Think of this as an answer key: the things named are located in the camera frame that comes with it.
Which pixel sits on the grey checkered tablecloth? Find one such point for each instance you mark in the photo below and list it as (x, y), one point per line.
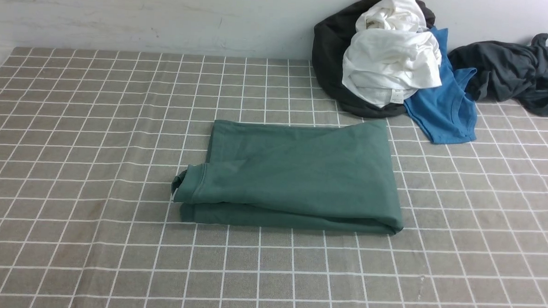
(90, 141)

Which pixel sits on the green long-sleeved shirt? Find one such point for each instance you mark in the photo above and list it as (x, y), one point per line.
(275, 176)

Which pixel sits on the blue shirt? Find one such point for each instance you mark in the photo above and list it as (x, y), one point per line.
(447, 114)

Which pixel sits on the black garment under pile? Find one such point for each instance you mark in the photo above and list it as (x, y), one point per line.
(332, 37)

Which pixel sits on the white crumpled shirt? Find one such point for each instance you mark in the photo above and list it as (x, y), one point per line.
(392, 55)

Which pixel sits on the dark grey crumpled garment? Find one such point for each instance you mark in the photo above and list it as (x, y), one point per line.
(507, 71)

